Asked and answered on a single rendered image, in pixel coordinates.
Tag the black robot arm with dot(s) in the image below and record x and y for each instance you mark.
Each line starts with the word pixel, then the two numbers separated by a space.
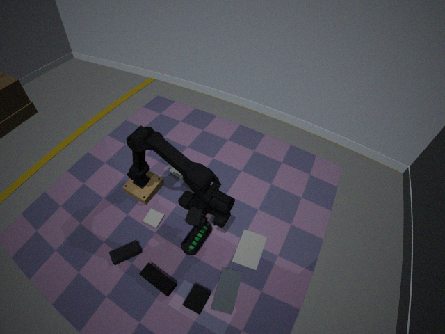
pixel 196 176

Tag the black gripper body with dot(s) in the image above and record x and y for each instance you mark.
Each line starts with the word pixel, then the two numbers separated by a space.
pixel 220 219

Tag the dark grey controller unit with green rocker switches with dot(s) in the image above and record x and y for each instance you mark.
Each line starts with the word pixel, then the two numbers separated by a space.
pixel 196 237

